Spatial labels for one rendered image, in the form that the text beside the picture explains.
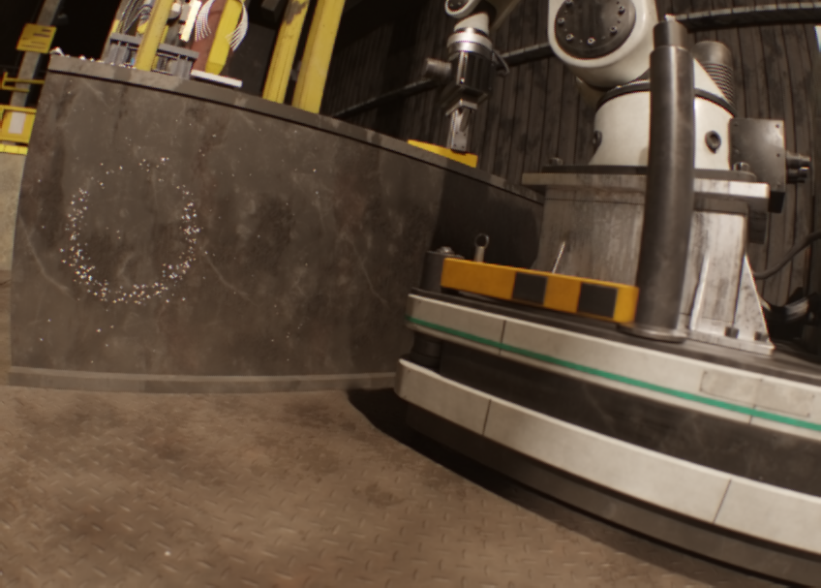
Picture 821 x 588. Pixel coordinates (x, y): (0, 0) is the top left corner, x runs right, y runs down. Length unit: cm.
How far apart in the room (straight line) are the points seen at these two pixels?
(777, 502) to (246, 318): 109
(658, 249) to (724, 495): 35
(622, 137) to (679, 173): 35
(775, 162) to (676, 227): 42
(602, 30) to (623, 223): 45
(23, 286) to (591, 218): 121
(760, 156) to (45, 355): 157
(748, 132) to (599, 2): 44
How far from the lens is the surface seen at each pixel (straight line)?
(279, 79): 127
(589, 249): 89
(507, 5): 169
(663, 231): 63
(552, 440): 68
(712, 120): 99
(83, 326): 104
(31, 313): 105
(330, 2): 136
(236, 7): 279
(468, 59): 145
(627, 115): 98
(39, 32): 933
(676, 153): 65
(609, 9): 108
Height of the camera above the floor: 38
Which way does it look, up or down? 3 degrees down
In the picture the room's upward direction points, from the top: 9 degrees clockwise
